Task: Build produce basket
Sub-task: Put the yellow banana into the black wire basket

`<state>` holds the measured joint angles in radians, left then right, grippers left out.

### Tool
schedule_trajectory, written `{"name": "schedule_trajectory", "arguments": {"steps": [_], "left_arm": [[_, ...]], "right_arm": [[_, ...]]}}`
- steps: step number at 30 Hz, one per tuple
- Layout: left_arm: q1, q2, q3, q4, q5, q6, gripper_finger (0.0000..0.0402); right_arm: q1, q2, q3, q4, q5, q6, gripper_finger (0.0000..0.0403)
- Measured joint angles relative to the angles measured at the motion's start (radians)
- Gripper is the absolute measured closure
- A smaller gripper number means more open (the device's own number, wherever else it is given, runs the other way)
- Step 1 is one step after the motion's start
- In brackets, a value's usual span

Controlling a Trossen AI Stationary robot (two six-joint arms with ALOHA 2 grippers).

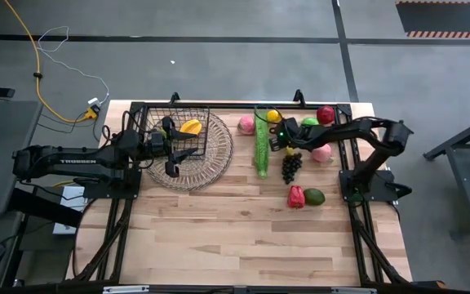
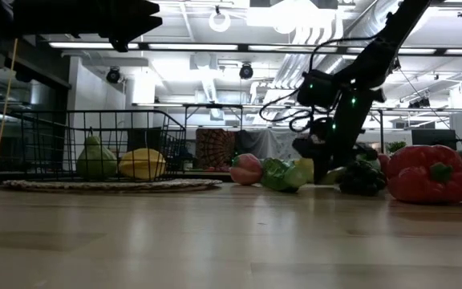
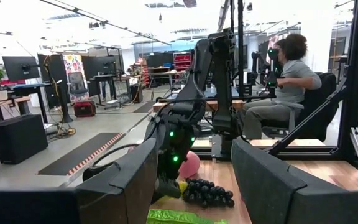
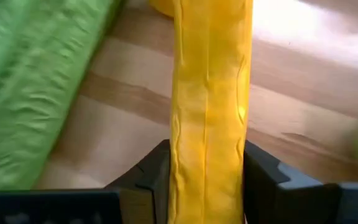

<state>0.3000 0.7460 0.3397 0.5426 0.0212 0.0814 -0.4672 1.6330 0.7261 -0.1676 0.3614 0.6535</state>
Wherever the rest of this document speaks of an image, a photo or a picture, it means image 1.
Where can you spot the yellow banana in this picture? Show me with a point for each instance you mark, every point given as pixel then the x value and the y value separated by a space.
pixel 191 127

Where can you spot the black desk leg bar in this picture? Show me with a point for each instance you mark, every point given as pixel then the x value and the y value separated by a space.
pixel 43 206

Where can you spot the gray desk top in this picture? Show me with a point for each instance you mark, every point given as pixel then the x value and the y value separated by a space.
pixel 2 134

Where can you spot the black aluminium table frame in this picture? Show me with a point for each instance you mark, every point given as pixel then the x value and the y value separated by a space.
pixel 136 108

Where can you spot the pink peach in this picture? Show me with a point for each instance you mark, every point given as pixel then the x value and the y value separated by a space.
pixel 321 154
pixel 246 125

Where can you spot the green apple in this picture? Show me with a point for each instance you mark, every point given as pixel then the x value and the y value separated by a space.
pixel 310 121

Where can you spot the green pear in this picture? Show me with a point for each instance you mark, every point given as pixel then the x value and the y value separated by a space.
pixel 161 132

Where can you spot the dark purple grape bunch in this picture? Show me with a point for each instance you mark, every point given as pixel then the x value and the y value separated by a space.
pixel 291 168

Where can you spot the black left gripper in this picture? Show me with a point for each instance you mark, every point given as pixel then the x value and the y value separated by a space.
pixel 154 145

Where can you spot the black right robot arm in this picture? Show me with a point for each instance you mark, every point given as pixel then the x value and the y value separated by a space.
pixel 341 130

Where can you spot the black mat with striped edge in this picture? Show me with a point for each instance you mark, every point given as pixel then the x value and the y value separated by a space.
pixel 443 18

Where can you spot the green avocado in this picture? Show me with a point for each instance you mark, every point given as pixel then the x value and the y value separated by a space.
pixel 314 197

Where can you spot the white box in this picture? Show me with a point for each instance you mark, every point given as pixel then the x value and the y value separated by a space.
pixel 74 200

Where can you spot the white power adapter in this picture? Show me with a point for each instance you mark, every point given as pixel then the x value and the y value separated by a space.
pixel 93 101

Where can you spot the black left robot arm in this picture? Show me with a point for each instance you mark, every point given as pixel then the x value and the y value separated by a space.
pixel 76 160

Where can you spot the red apple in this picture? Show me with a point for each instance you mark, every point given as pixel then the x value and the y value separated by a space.
pixel 325 114

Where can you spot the green romaine lettuce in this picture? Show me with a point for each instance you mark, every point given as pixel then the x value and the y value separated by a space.
pixel 262 151

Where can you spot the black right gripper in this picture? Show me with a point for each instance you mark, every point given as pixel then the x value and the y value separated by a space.
pixel 278 145

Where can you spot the yellow lemon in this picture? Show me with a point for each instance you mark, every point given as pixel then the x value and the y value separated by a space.
pixel 273 116

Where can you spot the red bell pepper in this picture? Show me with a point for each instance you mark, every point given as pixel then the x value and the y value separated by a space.
pixel 296 197

